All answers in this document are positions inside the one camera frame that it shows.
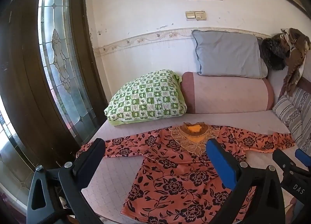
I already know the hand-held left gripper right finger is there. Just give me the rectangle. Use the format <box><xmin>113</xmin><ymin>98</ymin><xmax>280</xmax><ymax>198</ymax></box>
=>
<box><xmin>206</xmin><ymin>138</ymin><xmax>286</xmax><ymax>224</ymax></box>

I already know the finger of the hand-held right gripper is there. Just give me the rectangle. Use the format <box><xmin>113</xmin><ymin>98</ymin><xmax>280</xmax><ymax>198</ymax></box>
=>
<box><xmin>272</xmin><ymin>149</ymin><xmax>295</xmax><ymax>178</ymax></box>
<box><xmin>295</xmin><ymin>149</ymin><xmax>311</xmax><ymax>165</ymax></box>

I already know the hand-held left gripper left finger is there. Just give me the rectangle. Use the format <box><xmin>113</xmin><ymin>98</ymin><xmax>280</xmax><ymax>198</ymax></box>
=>
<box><xmin>27</xmin><ymin>138</ymin><xmax>106</xmax><ymax>224</ymax></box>

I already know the orange black floral blouse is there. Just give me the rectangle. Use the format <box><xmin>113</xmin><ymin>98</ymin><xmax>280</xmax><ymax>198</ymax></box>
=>
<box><xmin>76</xmin><ymin>122</ymin><xmax>295</xmax><ymax>224</ymax></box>

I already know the striped grey cushion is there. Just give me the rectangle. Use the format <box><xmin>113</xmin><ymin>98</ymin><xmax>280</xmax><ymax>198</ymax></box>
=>
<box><xmin>272</xmin><ymin>88</ymin><xmax>311</xmax><ymax>154</ymax></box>

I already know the pink bolster cushion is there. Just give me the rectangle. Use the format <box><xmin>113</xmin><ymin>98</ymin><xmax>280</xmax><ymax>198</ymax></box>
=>
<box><xmin>181</xmin><ymin>71</ymin><xmax>275</xmax><ymax>114</ymax></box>

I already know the green checkered pillow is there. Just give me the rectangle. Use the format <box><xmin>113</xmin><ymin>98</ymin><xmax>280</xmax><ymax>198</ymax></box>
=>
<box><xmin>104</xmin><ymin>69</ymin><xmax>187</xmax><ymax>126</ymax></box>

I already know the glass side window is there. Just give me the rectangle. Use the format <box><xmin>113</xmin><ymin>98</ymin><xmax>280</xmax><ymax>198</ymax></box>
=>
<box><xmin>0</xmin><ymin>96</ymin><xmax>37</xmax><ymax>211</ymax></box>

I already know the wooden door with glass pane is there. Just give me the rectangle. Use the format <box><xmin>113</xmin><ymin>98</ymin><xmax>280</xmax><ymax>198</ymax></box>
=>
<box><xmin>0</xmin><ymin>0</ymin><xmax>108</xmax><ymax>173</ymax></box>

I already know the brown patterned scarf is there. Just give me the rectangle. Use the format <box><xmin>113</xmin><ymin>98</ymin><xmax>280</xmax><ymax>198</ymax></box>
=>
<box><xmin>279</xmin><ymin>28</ymin><xmax>311</xmax><ymax>97</ymax></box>

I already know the dark furry cloth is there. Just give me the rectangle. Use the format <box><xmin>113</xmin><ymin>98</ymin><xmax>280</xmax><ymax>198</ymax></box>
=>
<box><xmin>259</xmin><ymin>33</ymin><xmax>291</xmax><ymax>71</ymax></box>

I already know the blue-grey pillow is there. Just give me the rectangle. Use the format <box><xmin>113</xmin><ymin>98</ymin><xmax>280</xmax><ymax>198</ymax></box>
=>
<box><xmin>191</xmin><ymin>29</ymin><xmax>268</xmax><ymax>79</ymax></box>

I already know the double light switch plate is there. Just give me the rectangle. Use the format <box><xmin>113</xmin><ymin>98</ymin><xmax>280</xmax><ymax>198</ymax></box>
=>
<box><xmin>185</xmin><ymin>11</ymin><xmax>207</xmax><ymax>21</ymax></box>

